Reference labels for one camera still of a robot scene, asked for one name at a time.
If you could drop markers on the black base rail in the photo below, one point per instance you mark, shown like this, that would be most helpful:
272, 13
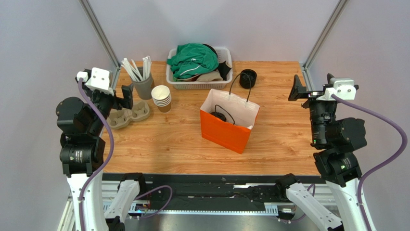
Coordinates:
188, 193

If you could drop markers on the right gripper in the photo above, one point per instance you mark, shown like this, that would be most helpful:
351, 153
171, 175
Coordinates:
313, 95

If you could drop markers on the stack of paper cups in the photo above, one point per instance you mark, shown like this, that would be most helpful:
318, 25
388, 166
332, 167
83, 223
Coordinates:
162, 98

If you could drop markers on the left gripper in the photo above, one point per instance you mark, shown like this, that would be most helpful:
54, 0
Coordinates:
118, 103

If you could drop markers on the grey straw holder cup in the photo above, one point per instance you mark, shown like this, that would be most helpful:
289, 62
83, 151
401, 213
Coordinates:
144, 88

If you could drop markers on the stack of black lids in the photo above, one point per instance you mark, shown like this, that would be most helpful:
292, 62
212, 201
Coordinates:
248, 78

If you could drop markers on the grey pulp carrier stack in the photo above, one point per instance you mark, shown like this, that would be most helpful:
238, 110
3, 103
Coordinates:
122, 118

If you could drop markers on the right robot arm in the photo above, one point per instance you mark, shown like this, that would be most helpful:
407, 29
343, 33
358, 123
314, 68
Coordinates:
335, 142

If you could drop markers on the green garment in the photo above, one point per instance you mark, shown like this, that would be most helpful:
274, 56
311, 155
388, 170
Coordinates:
192, 59

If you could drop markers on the beige cloth in basket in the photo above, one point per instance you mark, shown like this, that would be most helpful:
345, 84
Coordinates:
209, 77

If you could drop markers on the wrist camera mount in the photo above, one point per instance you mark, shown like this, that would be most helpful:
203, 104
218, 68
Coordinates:
343, 88
100, 79

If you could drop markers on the white wrapped straws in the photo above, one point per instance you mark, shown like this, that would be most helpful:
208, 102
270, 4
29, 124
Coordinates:
133, 71

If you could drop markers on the black plastic cup lid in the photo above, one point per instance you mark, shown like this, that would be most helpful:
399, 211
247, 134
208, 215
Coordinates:
219, 115

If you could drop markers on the orange paper bag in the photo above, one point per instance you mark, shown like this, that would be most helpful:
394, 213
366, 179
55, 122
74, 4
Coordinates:
241, 115

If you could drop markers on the white plastic basket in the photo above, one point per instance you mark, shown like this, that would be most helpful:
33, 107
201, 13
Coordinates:
223, 55

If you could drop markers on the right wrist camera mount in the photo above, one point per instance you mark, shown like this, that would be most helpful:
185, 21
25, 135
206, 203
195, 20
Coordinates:
343, 88

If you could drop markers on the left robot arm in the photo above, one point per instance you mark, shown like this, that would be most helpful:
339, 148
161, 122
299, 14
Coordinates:
81, 121

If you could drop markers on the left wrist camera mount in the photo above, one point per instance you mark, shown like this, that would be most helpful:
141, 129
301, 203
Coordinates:
100, 79

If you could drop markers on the black cloth in basket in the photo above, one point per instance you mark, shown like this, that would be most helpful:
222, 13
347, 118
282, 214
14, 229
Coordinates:
223, 68

